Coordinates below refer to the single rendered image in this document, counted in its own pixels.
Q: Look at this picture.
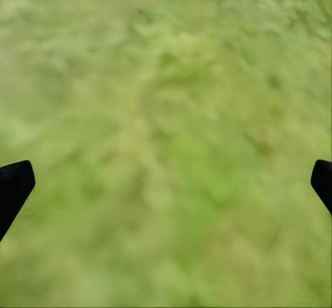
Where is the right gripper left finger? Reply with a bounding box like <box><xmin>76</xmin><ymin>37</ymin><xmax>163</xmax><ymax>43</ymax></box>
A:
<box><xmin>0</xmin><ymin>160</ymin><xmax>35</xmax><ymax>242</ymax></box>

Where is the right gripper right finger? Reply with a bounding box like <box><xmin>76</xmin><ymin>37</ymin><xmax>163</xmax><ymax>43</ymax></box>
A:
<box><xmin>311</xmin><ymin>159</ymin><xmax>332</xmax><ymax>214</ymax></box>

